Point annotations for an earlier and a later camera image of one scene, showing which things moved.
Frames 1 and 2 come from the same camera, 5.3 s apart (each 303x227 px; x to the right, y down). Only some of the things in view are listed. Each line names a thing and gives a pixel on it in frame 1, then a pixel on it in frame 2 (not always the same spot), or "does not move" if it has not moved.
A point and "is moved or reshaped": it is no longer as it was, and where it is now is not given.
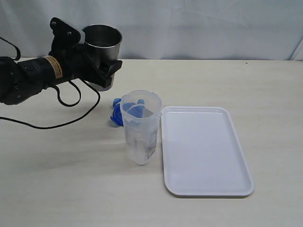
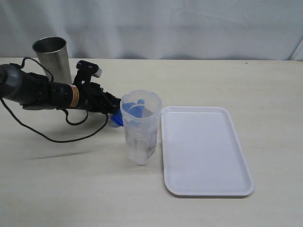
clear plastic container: [140, 110] does not move
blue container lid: [136, 109] does not move
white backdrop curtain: [166, 30] does not move
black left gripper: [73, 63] → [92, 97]
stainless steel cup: [105, 40] is moved or reshaped
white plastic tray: [202, 154] does not move
